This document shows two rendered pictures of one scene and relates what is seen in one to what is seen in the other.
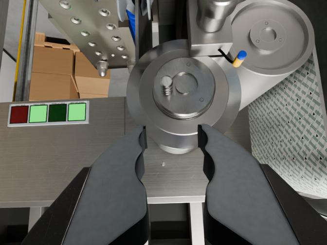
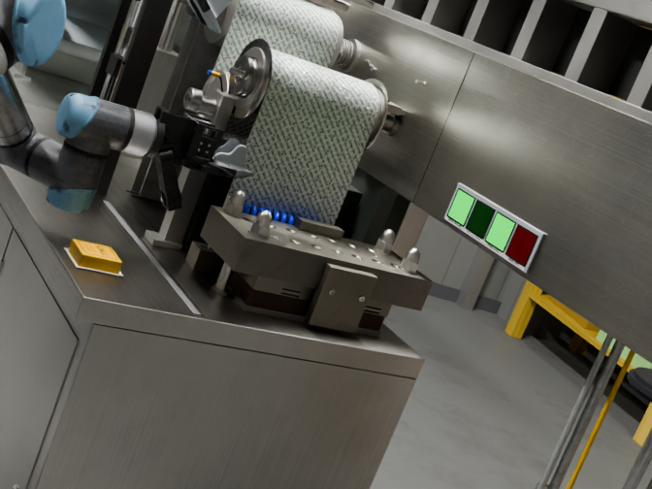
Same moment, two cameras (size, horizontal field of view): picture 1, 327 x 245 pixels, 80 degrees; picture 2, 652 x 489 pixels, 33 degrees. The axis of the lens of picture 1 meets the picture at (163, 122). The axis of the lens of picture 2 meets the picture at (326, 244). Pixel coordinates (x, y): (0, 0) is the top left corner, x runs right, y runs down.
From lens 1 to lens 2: 187 cm
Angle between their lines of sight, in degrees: 58
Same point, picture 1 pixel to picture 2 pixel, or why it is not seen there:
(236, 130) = not seen: hidden behind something
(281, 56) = (216, 83)
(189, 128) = (255, 50)
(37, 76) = not seen: outside the picture
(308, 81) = (222, 66)
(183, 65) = (234, 87)
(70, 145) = (492, 158)
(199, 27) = (216, 105)
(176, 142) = (263, 45)
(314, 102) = (226, 49)
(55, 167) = (520, 130)
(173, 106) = (246, 63)
